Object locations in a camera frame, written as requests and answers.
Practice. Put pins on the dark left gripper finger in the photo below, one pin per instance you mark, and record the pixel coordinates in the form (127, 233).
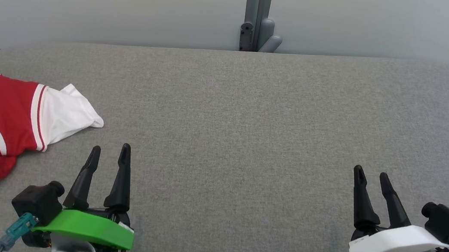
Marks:
(121, 186)
(82, 185)

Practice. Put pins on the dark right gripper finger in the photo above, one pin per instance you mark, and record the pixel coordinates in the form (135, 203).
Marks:
(363, 205)
(394, 207)

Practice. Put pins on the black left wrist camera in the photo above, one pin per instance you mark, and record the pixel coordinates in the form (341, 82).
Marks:
(38, 203)

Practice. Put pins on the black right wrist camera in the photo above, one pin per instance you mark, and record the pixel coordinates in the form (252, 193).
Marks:
(448, 222)

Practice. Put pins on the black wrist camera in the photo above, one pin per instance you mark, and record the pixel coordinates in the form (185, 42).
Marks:
(38, 203)
(448, 222)

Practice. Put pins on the teal left camera connector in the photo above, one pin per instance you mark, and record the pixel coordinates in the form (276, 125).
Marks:
(18, 229)

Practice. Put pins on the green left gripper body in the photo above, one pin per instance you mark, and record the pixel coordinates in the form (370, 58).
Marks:
(85, 227)

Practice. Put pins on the red white basketball jersey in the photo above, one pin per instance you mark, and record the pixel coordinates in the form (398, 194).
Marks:
(1, 105)

